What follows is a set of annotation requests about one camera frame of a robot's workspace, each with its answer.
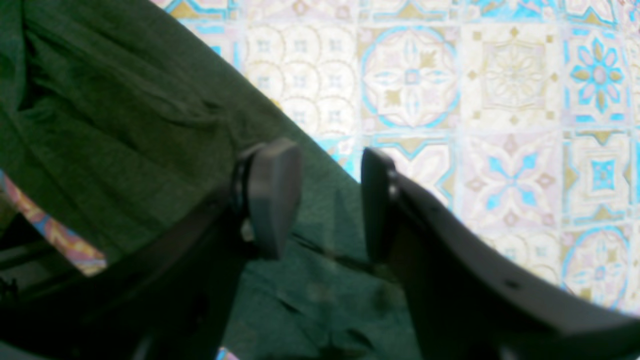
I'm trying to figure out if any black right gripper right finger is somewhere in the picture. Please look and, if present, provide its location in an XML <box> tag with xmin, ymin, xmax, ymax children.
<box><xmin>361</xmin><ymin>147</ymin><xmax>640</xmax><ymax>360</ymax></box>

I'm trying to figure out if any patterned tile tablecloth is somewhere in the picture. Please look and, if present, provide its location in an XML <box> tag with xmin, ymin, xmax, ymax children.
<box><xmin>1</xmin><ymin>0</ymin><xmax>639</xmax><ymax>360</ymax></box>

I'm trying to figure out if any dark green long-sleeve shirt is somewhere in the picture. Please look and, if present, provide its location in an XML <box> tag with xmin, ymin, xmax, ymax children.
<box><xmin>1</xmin><ymin>0</ymin><xmax>421</xmax><ymax>360</ymax></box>

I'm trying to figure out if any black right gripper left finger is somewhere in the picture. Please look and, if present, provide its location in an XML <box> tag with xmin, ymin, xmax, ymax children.
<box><xmin>1</xmin><ymin>137</ymin><xmax>303</xmax><ymax>360</ymax></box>

